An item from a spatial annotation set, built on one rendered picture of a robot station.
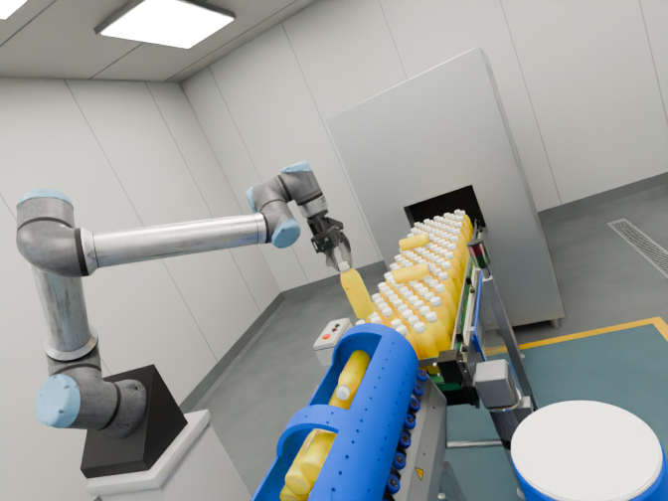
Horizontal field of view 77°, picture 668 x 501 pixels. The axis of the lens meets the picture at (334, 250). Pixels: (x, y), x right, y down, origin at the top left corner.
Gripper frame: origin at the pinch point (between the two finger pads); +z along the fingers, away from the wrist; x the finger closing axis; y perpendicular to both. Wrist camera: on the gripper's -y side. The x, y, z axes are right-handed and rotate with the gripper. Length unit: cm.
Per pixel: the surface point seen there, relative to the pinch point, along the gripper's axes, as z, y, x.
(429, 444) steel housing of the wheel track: 56, 22, 12
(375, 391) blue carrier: 24.7, 34.9, 10.1
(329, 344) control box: 33.7, -11.1, -26.8
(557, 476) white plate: 39, 51, 49
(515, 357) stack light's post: 70, -35, 35
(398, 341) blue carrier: 26.1, 10.0, 10.9
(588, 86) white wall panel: 25, -420, 141
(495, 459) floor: 145, -56, 4
